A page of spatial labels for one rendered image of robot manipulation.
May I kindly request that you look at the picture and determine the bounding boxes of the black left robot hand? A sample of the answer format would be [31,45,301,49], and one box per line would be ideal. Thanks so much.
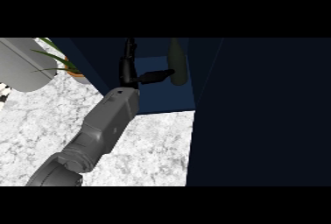
[118,37,177,90]

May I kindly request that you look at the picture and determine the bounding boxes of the green potted plant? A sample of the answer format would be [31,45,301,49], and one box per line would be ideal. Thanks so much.
[29,37,93,85]

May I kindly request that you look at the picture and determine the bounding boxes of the dark green wine bottle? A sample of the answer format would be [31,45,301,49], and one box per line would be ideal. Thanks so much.
[166,37,190,87]

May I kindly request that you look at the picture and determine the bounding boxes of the black and white striped cloth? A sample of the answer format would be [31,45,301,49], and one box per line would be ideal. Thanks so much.
[0,82,13,111]

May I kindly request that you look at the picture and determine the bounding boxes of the dark blue cabinet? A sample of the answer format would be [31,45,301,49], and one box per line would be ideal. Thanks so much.
[48,37,224,116]

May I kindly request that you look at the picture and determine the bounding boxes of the grey rounded appliance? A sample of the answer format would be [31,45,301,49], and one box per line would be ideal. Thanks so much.
[0,37,59,94]

